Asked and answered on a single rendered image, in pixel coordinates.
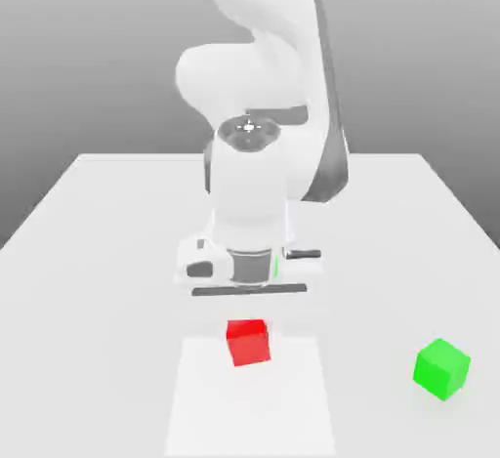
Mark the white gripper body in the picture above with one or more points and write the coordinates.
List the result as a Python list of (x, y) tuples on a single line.
[(250, 290)]

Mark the small green cube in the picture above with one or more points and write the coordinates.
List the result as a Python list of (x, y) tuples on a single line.
[(441, 369)]

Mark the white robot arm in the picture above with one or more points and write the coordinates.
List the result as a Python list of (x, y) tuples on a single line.
[(250, 176)]

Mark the small red cube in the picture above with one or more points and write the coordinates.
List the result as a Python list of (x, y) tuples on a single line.
[(248, 343)]

